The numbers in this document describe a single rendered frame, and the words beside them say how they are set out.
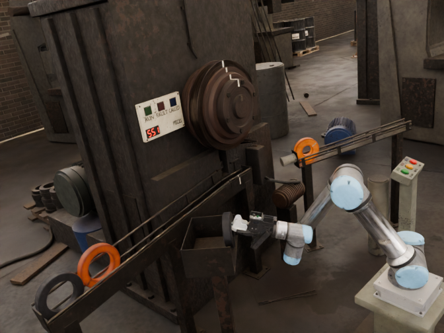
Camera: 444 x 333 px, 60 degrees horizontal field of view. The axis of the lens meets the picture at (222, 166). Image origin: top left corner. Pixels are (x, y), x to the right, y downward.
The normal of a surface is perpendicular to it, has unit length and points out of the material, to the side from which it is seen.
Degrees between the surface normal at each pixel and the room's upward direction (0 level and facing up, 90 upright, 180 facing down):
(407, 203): 90
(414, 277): 97
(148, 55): 90
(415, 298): 1
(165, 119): 90
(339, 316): 0
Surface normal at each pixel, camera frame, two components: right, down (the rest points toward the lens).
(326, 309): -0.14, -0.92
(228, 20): 0.75, 0.14
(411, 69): -0.80, 0.33
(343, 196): -0.41, 0.30
